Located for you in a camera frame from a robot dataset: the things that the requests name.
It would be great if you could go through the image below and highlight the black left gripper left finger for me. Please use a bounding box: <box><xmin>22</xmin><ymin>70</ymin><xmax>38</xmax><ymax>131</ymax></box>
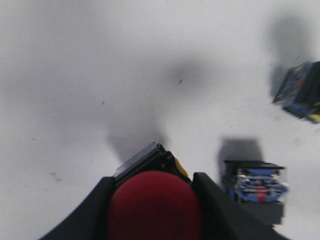
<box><xmin>41</xmin><ymin>177</ymin><xmax>116</xmax><ymax>240</ymax></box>

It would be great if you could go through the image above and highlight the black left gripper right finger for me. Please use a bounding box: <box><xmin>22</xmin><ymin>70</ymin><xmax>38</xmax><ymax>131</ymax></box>
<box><xmin>192</xmin><ymin>172</ymin><xmax>287</xmax><ymax>240</ymax></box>

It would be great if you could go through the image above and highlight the red push button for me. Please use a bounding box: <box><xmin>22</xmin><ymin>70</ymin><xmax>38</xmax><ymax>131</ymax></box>
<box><xmin>106</xmin><ymin>142</ymin><xmax>203</xmax><ymax>240</ymax></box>

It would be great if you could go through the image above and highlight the yellow push button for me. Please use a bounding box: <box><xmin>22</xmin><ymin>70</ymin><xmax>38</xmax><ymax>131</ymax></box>
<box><xmin>272</xmin><ymin>61</ymin><xmax>320</xmax><ymax>124</ymax></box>

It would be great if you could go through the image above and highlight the upper green push button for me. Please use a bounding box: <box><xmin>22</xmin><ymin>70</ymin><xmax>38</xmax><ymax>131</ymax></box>
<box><xmin>221</xmin><ymin>159</ymin><xmax>289</xmax><ymax>226</ymax></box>

